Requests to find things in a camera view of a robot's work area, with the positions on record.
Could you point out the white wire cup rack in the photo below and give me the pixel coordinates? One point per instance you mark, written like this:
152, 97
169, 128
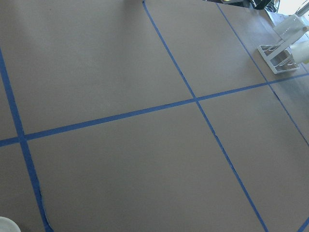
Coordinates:
278, 57

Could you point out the grey plastic cup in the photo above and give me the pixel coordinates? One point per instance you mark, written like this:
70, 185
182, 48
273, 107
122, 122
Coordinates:
292, 28

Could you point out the cream serving tray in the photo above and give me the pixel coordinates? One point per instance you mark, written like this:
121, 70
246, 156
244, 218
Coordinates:
7, 225

